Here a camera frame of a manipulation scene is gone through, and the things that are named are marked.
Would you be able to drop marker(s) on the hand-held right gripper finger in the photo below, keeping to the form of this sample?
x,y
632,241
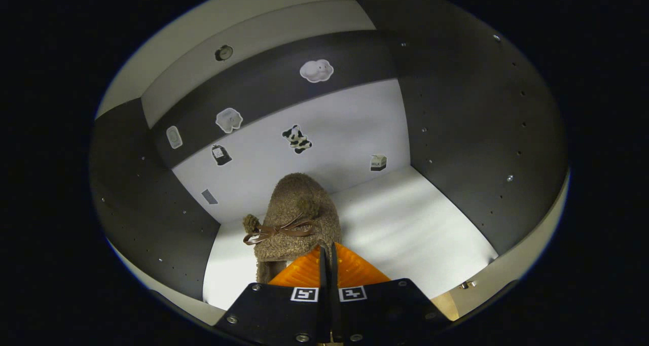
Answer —
x,y
323,267
334,270

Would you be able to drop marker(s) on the brown fuzzy shoe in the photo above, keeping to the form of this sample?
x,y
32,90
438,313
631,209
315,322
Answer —
x,y
299,204

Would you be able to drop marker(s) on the white cabinet door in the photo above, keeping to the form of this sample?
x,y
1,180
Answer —
x,y
527,265
167,298

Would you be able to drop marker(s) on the white shoe cabinet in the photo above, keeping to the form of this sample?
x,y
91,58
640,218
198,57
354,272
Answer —
x,y
481,133

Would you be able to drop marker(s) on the metal door hinge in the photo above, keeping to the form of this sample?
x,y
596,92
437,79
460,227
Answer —
x,y
467,284

